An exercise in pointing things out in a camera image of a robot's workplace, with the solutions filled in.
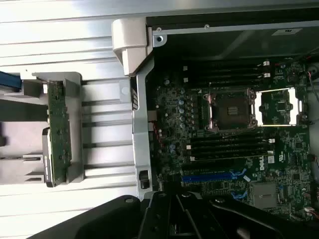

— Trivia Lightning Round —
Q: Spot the green motherboard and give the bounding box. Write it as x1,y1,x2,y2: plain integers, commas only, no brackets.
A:
147,59,315,222

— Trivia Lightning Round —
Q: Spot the grey plastic parts rack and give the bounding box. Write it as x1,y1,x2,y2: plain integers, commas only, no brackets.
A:
0,71,85,186

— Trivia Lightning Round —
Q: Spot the open black grey PC case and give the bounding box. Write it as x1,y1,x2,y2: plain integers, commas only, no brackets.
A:
111,14,319,225

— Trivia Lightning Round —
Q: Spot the silver socket cover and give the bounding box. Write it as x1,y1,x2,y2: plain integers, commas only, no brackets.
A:
254,88,304,126

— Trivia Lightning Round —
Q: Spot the black expansion slot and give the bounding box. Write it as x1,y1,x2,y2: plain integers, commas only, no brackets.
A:
181,161,234,173

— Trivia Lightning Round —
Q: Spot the blue expansion slot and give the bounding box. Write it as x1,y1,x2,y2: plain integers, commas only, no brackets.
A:
181,173,234,183

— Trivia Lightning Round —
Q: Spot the red black wire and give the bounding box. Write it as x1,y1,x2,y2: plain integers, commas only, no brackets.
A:
151,121,164,149

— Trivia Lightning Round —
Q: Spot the black RAM slot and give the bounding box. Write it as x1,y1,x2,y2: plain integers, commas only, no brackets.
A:
183,78,260,86
188,133,265,140
186,72,271,79
185,145,274,153
186,60,270,67
183,66,260,73
189,139,275,146

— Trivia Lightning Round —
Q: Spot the grey chipset heatsink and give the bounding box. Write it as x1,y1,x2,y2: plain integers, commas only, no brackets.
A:
251,183,279,209

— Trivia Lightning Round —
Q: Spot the black CPU socket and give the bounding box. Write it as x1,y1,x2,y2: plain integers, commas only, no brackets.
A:
198,87,259,131

